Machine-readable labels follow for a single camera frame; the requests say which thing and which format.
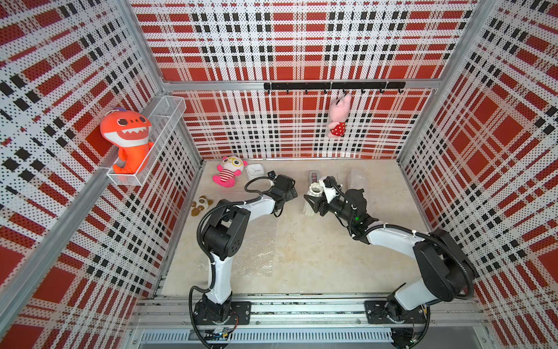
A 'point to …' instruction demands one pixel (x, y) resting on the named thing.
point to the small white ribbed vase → (315, 190)
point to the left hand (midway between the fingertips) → (287, 190)
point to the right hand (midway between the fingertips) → (312, 190)
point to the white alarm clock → (254, 171)
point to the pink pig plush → (338, 113)
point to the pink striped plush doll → (231, 167)
